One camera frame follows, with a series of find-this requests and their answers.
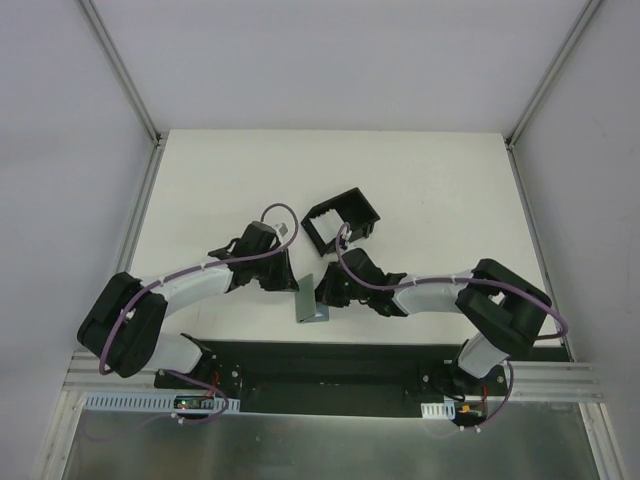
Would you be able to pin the left white cable duct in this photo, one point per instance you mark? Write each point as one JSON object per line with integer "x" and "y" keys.
{"x": 159, "y": 403}

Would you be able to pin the left aluminium frame post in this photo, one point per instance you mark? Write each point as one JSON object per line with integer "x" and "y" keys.
{"x": 119, "y": 69}

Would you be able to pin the right white cable duct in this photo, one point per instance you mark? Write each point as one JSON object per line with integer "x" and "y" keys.
{"x": 438, "y": 411}

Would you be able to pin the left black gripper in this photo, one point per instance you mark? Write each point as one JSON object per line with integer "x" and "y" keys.
{"x": 280, "y": 272}

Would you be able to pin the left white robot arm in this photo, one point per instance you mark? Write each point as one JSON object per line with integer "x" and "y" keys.
{"x": 123, "y": 329}

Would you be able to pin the green leather card holder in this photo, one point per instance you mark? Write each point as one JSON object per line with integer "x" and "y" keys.
{"x": 307, "y": 309}

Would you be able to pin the black plastic card box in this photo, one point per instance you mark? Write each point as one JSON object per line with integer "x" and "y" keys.
{"x": 324, "y": 220}

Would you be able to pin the aluminium front rail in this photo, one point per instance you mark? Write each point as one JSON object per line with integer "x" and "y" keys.
{"x": 533, "y": 381}

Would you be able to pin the white cable duct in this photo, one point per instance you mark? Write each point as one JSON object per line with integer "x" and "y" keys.
{"x": 159, "y": 403}
{"x": 438, "y": 411}

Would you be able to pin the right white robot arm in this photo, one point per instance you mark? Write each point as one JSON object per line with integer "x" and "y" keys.
{"x": 507, "y": 311}

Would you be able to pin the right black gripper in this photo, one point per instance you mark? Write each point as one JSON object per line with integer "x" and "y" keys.
{"x": 333, "y": 289}

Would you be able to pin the aluminium frame post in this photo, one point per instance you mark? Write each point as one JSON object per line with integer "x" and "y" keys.
{"x": 119, "y": 69}
{"x": 552, "y": 73}

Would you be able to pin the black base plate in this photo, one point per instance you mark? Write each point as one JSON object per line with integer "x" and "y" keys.
{"x": 392, "y": 381}

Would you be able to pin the right aluminium frame post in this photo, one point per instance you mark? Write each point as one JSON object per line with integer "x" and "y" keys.
{"x": 552, "y": 73}

